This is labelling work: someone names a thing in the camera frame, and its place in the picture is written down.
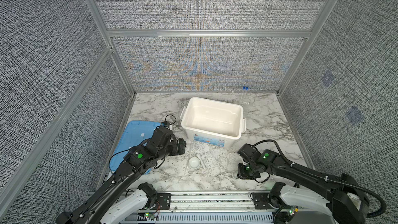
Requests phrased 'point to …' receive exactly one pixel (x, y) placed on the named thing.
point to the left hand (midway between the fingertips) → (179, 144)
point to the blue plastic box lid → (136, 132)
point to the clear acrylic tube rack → (245, 97)
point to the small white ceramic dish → (235, 174)
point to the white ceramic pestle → (199, 155)
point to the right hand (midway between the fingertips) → (238, 176)
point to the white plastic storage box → (212, 123)
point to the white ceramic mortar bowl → (194, 162)
